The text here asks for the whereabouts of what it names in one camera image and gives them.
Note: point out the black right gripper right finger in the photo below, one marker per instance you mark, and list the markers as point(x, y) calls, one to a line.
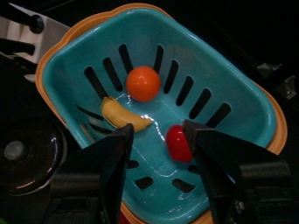
point(226, 157)

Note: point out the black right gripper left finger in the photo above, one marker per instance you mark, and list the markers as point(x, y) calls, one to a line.
point(112, 163)

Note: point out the red toy pepper piece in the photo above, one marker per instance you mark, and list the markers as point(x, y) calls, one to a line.
point(176, 145)

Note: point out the yellow toy banana piece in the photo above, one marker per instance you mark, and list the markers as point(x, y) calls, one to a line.
point(120, 116)

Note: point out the teal slotted plastic basket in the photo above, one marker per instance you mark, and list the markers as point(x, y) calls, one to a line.
point(163, 116)

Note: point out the black round pan lid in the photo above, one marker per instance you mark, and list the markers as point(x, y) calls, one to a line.
point(27, 157)

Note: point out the orange toy ball fruit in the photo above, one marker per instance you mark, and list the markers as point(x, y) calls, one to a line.
point(143, 83)

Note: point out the orange plastic basket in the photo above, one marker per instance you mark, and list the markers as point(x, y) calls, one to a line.
point(73, 32)

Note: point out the white frame bracket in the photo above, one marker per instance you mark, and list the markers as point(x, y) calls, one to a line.
point(27, 35)

